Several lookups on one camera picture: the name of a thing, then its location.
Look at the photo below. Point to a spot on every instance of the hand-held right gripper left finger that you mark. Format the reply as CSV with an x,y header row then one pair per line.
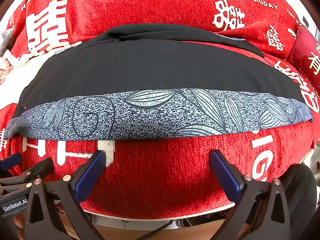
x,y
89,173

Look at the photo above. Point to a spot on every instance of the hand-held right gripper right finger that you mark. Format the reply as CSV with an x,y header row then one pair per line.
x,y
225,172

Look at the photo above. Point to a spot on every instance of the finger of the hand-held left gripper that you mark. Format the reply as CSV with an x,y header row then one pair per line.
x,y
37,168
10,161

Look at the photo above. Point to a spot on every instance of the black pants with grey patterned band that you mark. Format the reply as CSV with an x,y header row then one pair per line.
x,y
155,65

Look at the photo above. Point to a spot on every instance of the person's left hand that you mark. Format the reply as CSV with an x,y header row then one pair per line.
x,y
19,226

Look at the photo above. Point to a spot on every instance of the person's leg in dark clothing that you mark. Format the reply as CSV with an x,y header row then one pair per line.
x,y
300,192

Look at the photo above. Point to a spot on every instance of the white patterned cloth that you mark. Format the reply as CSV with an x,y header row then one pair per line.
x,y
15,80

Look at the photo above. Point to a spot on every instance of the dark red printed cushion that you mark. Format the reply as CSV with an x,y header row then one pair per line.
x,y
303,55

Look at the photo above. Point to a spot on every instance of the red printed sofa cover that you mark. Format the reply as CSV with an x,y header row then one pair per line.
x,y
162,2

